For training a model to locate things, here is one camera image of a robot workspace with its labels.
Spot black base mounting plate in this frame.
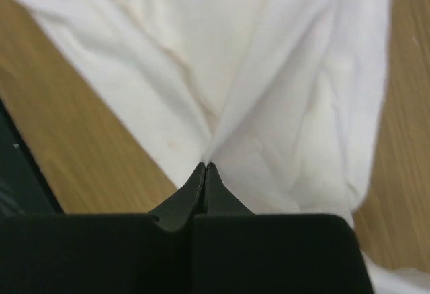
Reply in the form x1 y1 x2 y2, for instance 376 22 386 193
1 105 64 219

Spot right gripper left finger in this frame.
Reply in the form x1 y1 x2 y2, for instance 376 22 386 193
148 163 206 232

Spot white t shirt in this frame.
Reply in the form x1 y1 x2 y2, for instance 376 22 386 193
1 0 429 293

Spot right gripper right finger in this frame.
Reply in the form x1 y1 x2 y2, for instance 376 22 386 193
204 163 253 215

